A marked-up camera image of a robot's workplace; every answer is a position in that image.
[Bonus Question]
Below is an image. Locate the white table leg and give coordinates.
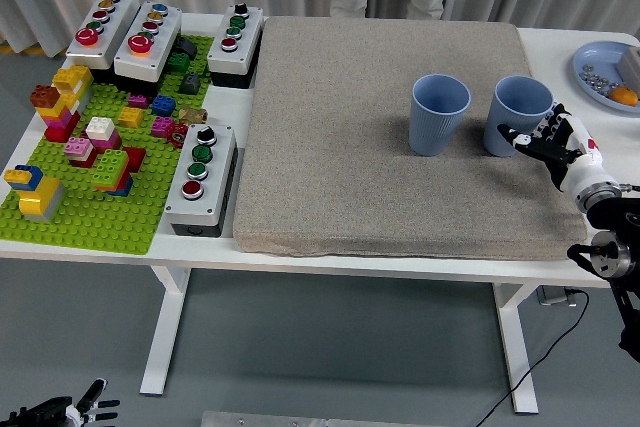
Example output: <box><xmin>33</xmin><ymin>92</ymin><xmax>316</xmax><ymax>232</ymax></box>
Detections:
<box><xmin>492</xmin><ymin>282</ymin><xmax>540</xmax><ymax>416</ymax></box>
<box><xmin>139</xmin><ymin>266</ymin><xmax>192</xmax><ymax>396</ymax></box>

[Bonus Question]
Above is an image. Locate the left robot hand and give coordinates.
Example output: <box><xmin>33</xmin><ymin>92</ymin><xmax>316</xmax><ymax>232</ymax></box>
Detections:
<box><xmin>0</xmin><ymin>377</ymin><xmax>121</xmax><ymax>427</ymax></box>

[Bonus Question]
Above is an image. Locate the yellow toy brick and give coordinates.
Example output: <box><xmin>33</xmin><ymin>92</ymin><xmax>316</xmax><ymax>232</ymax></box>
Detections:
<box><xmin>117</xmin><ymin>106</ymin><xmax>146</xmax><ymax>129</ymax></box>

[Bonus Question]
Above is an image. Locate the grey-brown mat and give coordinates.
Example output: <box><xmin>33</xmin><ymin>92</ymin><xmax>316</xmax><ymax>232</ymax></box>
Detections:
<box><xmin>232</xmin><ymin>15</ymin><xmax>589</xmax><ymax>262</ymax></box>

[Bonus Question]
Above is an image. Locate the blue toy brick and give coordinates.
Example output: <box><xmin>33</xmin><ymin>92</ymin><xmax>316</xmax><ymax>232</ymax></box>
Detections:
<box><xmin>150</xmin><ymin>94</ymin><xmax>178</xmax><ymax>117</ymax></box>

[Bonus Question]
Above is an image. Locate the five-button control box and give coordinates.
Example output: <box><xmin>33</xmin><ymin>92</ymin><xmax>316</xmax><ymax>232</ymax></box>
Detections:
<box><xmin>65</xmin><ymin>0</ymin><xmax>140</xmax><ymax>71</ymax></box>
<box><xmin>113</xmin><ymin>0</ymin><xmax>183</xmax><ymax>83</ymax></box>

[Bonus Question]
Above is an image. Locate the green orange blue brick stack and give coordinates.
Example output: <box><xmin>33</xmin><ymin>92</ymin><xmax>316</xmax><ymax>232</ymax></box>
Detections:
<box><xmin>92</xmin><ymin>148</ymin><xmax>135</xmax><ymax>198</ymax></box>

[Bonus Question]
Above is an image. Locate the black curved toy brick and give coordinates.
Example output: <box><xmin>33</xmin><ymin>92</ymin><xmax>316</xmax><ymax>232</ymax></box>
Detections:
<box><xmin>173</xmin><ymin>38</ymin><xmax>199</xmax><ymax>60</ymax></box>

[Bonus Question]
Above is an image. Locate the yellow blue grey brick stack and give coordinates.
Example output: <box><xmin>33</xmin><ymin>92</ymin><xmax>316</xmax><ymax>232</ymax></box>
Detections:
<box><xmin>3</xmin><ymin>164</ymin><xmax>67</xmax><ymax>224</ymax></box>

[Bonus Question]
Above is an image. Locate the grey sloped toy brick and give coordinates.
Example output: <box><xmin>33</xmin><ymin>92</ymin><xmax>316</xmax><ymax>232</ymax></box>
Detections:
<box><xmin>178</xmin><ymin>72</ymin><xmax>203</xmax><ymax>96</ymax></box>

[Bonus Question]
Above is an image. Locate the red toy brick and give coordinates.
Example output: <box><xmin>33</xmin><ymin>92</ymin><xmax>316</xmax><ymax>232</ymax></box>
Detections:
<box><xmin>121</xmin><ymin>146</ymin><xmax>147</xmax><ymax>174</ymax></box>

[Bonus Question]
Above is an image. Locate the yellow and white brick stack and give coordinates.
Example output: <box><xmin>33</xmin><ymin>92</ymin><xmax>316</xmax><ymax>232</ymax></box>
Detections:
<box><xmin>51</xmin><ymin>64</ymin><xmax>95</xmax><ymax>116</ymax></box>

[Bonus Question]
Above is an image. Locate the blue ribbed plastic cup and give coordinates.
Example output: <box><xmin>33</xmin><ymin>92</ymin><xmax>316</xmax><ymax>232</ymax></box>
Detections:
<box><xmin>408</xmin><ymin>73</ymin><xmax>472</xmax><ymax>157</ymax></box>
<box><xmin>482</xmin><ymin>75</ymin><xmax>556</xmax><ymax>158</ymax></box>

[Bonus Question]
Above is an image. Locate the grey power box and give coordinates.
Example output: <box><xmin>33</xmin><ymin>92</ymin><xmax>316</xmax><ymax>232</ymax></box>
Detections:
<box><xmin>537</xmin><ymin>285</ymin><xmax>577</xmax><ymax>306</ymax></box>

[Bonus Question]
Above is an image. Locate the green toy brick baseplate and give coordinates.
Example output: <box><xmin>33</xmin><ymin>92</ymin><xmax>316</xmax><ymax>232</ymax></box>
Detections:
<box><xmin>0</xmin><ymin>34</ymin><xmax>216</xmax><ymax>254</ymax></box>

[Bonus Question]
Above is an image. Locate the pink and red brick stack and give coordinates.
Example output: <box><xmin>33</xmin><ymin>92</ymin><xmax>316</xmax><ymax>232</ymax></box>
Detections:
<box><xmin>63</xmin><ymin>136</ymin><xmax>100</xmax><ymax>169</ymax></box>

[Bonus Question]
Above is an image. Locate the black power cable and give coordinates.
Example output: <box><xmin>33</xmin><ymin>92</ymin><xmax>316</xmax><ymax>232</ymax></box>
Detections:
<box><xmin>474</xmin><ymin>287</ymin><xmax>590</xmax><ymax>427</ymax></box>

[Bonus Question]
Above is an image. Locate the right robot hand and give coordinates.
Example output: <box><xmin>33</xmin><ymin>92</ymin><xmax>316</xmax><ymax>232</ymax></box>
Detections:
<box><xmin>496</xmin><ymin>103</ymin><xmax>617</xmax><ymax>194</ymax></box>

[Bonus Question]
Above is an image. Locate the brown yellow red brick stack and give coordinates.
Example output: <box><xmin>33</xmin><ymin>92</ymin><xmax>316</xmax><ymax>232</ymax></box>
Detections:
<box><xmin>28</xmin><ymin>84</ymin><xmax>82</xmax><ymax>144</ymax></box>

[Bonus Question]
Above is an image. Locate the white and magenta brick stack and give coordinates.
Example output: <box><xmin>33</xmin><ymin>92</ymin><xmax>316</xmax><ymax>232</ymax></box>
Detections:
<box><xmin>83</xmin><ymin>116</ymin><xmax>124</xmax><ymax>152</ymax></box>

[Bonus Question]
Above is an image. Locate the blue plate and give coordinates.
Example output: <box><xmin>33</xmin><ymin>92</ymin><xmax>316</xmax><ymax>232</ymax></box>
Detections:
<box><xmin>572</xmin><ymin>40</ymin><xmax>640</xmax><ymax>113</ymax></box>

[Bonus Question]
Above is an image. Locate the orange fruit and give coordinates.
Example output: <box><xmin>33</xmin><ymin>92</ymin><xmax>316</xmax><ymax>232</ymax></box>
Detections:
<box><xmin>609</xmin><ymin>86</ymin><xmax>640</xmax><ymax>107</ymax></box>

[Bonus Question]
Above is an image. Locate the dark green toy brick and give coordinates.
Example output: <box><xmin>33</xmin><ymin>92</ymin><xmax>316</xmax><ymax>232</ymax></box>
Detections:
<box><xmin>165</xmin><ymin>51</ymin><xmax>192</xmax><ymax>74</ymax></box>

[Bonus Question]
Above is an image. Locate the four-button control box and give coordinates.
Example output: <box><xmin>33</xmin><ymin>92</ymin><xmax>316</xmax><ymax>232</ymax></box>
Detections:
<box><xmin>163</xmin><ymin>122</ymin><xmax>239</xmax><ymax>238</ymax></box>
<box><xmin>206</xmin><ymin>3</ymin><xmax>265</xmax><ymax>90</ymax></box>

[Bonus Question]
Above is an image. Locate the grey metal block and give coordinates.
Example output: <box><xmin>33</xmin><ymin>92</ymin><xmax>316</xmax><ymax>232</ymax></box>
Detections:
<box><xmin>615</xmin><ymin>45</ymin><xmax>640</xmax><ymax>84</ymax></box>

